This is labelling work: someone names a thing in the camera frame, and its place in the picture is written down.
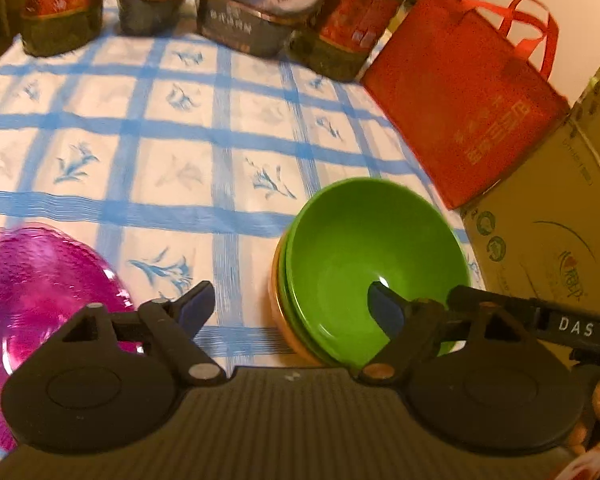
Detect dark instant food cup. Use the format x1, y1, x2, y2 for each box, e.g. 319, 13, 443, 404
113, 0, 196, 37

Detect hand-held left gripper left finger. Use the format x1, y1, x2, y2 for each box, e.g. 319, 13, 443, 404
40, 281, 227, 391

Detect cooking oil bottle red label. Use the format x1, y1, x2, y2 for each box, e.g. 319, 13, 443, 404
19, 0, 106, 59
284, 0, 411, 84

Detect red fabric tote bag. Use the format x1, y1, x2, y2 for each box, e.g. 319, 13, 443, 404
359, 0, 574, 211

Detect brown cardboard box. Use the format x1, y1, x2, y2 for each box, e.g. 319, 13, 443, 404
459, 59, 600, 322

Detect orange plastic bowl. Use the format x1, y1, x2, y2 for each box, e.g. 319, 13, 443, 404
268, 240, 333, 367

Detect rectangular dark instant meal box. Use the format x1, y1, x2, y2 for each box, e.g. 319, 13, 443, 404
195, 0, 301, 57

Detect blue checked tablecloth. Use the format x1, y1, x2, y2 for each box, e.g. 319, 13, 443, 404
0, 27, 487, 462

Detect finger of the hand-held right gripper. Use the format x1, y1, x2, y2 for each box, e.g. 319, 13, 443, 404
446, 284, 537, 332

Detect magenta clear plastic plate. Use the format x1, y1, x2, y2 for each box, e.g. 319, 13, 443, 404
0, 224, 135, 456

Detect purple clear plastic plate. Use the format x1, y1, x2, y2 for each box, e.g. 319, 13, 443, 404
0, 227, 127, 452

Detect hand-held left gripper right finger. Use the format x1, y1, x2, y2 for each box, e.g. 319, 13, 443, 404
355, 282, 535, 387

